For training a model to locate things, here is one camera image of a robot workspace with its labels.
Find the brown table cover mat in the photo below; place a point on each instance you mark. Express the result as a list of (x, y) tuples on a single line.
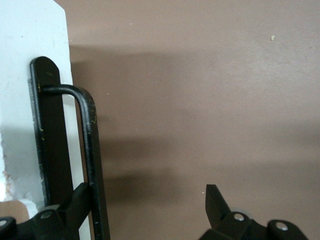
[(200, 100)]

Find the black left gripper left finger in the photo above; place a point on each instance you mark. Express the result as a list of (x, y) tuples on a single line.
[(62, 220)]

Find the white fronted wooden drawer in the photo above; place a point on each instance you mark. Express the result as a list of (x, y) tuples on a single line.
[(17, 75)]

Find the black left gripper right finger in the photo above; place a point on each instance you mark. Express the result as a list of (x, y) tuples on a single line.
[(215, 210)]

